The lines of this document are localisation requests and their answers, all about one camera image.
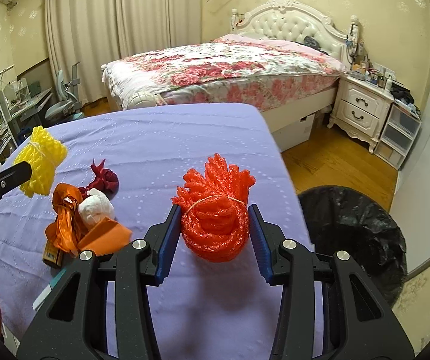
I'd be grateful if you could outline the beige curtain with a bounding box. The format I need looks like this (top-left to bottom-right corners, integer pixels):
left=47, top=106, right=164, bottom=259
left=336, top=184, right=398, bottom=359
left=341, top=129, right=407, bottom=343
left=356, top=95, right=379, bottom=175
left=45, top=0, right=202, bottom=104

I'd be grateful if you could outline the yellow foam net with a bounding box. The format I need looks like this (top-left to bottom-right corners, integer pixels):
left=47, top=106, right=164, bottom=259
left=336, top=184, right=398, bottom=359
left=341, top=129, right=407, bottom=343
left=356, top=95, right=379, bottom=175
left=13, top=126, right=68, bottom=198

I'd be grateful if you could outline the purple bed cover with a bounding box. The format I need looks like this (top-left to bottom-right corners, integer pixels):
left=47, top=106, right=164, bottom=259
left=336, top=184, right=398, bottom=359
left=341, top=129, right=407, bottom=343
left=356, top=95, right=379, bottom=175
left=0, top=103, right=310, bottom=359

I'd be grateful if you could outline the white tufted headboard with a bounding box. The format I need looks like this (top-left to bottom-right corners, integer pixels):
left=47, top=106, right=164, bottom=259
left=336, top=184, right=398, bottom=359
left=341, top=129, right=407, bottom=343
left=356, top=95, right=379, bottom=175
left=230, top=0, right=349, bottom=65

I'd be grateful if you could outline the floral quilt bed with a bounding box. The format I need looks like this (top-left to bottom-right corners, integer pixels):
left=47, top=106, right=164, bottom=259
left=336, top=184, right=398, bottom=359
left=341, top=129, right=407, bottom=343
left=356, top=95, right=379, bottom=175
left=101, top=34, right=346, bottom=112

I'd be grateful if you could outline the light blue package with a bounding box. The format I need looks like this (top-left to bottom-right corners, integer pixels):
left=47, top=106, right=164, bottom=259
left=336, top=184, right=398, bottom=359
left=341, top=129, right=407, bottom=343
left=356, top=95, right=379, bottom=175
left=32, top=268, right=66, bottom=311

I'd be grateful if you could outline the white nightstand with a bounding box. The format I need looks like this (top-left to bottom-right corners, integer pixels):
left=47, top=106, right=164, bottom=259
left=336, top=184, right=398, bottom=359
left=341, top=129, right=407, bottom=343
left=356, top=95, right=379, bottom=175
left=328, top=75, right=394, bottom=155

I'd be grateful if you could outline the plastic drawer unit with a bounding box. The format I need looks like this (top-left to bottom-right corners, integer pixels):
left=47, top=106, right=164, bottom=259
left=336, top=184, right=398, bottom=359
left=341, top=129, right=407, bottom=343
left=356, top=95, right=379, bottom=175
left=374, top=102, right=421, bottom=171

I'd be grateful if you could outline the orange-red foam net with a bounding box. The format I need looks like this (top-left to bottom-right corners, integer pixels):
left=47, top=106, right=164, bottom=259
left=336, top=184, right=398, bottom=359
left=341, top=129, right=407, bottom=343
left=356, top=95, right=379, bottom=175
left=172, top=153, right=256, bottom=263

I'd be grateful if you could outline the orange plastic wrapper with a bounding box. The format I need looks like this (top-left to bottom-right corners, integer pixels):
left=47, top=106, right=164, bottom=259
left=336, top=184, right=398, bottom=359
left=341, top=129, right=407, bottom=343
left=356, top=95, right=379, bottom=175
left=45, top=183, right=132, bottom=256

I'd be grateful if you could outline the grey desk chair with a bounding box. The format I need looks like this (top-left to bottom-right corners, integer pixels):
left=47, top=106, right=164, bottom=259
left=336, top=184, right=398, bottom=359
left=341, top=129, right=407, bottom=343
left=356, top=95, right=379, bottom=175
left=45, top=62, right=85, bottom=125

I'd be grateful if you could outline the black lined trash bin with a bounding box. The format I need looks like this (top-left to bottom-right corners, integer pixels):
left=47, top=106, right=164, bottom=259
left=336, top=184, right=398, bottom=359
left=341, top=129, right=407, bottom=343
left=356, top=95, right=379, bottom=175
left=298, top=185, right=408, bottom=306

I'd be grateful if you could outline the grey study desk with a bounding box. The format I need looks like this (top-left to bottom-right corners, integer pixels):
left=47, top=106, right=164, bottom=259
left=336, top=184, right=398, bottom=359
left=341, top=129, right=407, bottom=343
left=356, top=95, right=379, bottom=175
left=0, top=88, right=53, bottom=146

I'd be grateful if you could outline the dark red crumpled wrapper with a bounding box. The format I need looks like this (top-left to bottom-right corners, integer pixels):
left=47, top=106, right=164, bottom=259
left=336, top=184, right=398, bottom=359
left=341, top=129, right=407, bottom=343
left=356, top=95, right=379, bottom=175
left=78, top=159, right=119, bottom=199

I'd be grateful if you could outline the white under-bed box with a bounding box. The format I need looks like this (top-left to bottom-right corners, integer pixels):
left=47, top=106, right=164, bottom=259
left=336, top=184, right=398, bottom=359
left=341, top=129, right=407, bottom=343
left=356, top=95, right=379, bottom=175
left=272, top=114, right=315, bottom=152

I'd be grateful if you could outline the white crumpled tissue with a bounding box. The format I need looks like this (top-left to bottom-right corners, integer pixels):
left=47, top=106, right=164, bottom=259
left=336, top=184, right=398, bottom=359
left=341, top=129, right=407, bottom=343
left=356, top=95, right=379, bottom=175
left=78, top=189, right=115, bottom=229

